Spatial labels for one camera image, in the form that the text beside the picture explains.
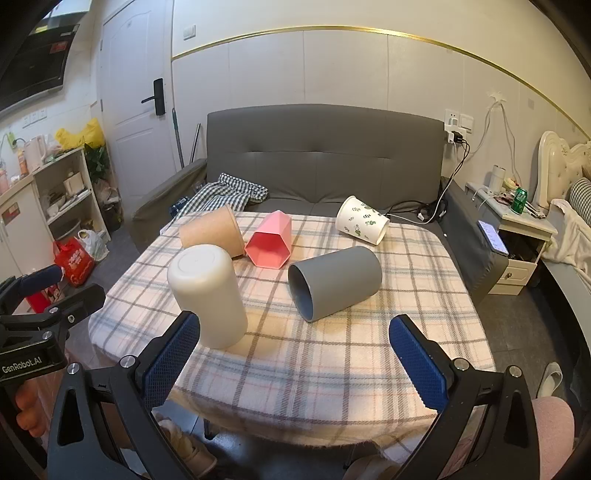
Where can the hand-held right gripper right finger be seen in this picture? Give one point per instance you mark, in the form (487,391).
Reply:
(418,369)

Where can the black range hood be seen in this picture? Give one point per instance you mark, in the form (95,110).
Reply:
(32,64)

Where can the white slipper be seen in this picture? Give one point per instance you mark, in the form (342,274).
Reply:
(550,378)

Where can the green plant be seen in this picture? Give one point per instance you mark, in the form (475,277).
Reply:
(98,164)

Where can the cream bed headboard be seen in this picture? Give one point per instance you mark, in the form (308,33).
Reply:
(556,161)

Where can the white door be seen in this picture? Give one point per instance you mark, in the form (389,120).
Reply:
(131,60)

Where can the pink hexagonal cup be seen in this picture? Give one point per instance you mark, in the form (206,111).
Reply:
(272,240)

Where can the tan cup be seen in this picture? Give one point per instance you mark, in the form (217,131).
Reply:
(210,230)

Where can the red shopping bag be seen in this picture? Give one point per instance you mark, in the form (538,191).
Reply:
(74,263)

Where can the white wall switch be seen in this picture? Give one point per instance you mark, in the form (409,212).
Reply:
(188,32)

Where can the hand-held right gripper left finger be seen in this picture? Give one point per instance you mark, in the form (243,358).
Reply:
(171,359)

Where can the green drink can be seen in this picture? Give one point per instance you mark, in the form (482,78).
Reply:
(519,201)

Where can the white bedding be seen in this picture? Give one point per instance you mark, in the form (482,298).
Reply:
(570,235)

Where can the cream white cup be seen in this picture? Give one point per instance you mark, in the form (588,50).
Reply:
(207,295)

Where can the person's pink-trousered leg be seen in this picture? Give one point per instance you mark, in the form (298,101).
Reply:
(554,438)

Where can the smartphone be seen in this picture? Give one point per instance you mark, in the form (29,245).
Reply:
(493,237)

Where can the white wall socket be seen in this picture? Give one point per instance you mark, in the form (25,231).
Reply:
(459,121)

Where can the plaid tablecloth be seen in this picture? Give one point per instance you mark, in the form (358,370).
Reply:
(318,374)

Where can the white tumbler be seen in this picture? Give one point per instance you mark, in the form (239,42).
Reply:
(497,180)

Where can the white leaf-print cup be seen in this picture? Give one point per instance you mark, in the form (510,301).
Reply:
(362,219)

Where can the green checked cloth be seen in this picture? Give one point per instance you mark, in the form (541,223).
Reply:
(228,194)

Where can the white nightstand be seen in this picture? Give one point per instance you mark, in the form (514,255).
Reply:
(526,244)

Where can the pale electric kettle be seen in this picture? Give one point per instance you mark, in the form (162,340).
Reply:
(34,154)

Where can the beige shoe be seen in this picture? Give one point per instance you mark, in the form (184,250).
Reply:
(184,445)

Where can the white kitchen cabinet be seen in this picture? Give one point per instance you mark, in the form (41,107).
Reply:
(16,230)

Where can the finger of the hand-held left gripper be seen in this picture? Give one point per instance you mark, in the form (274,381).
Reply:
(81,300)
(40,278)

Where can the grey cup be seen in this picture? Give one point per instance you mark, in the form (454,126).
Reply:
(341,281)

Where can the grey sofa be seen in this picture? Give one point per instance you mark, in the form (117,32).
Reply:
(323,157)

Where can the person's left hand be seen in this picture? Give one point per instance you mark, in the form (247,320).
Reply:
(28,408)

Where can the yellow plastic bag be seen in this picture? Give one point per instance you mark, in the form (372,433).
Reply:
(85,134)

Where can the white plastic bag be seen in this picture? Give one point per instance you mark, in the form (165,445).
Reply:
(94,244)

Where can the white shelf unit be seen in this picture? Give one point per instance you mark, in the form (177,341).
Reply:
(69,194)

